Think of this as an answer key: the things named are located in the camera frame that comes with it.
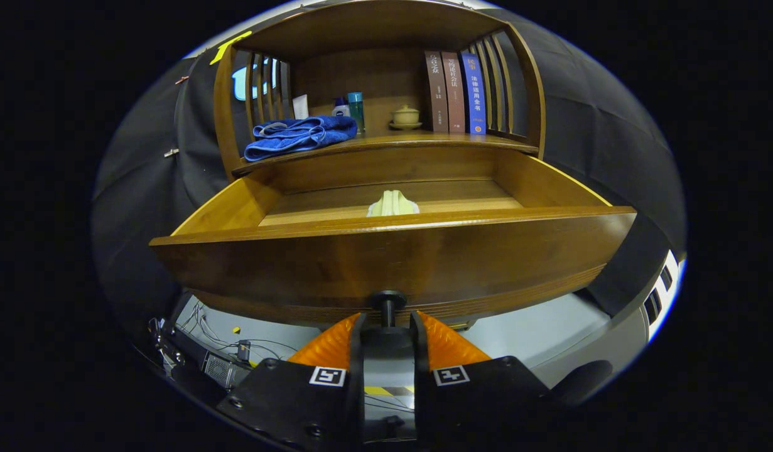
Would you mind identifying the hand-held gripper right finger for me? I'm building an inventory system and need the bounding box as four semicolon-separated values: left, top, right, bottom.
410;310;550;452

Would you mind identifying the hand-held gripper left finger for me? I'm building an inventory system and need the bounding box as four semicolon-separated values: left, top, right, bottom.
217;312;366;452

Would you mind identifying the wooden drawer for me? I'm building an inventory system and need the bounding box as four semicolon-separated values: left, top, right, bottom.
149;146;638;328

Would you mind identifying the wooden countertop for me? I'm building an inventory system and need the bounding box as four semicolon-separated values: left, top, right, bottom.
232;129;541;176

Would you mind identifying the wooden cabinet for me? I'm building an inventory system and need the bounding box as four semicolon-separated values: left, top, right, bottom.
212;0;547;183

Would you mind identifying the black box with grille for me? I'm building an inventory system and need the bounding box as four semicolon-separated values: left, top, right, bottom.
201;350;236;390

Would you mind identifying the blue towel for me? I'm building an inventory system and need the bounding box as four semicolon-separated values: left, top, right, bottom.
244;116;359;163

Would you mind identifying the beige lidded teacup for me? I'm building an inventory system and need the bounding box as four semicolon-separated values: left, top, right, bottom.
389;104;423;131

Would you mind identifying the teal bottle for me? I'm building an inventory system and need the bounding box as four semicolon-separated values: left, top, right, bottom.
347;92;365;134

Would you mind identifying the dark brown book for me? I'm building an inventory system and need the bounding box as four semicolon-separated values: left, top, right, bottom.
424;51;450;133

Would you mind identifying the black backdrop cloth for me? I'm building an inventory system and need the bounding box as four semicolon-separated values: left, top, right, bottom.
90;6;687;340

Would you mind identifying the reddish brown book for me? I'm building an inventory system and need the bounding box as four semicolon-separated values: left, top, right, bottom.
441;51;467;134

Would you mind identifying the blue book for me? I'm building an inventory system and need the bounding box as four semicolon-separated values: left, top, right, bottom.
460;51;487;136

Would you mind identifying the tangle of floor cables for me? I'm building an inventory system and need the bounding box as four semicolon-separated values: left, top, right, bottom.
173;301;299;368

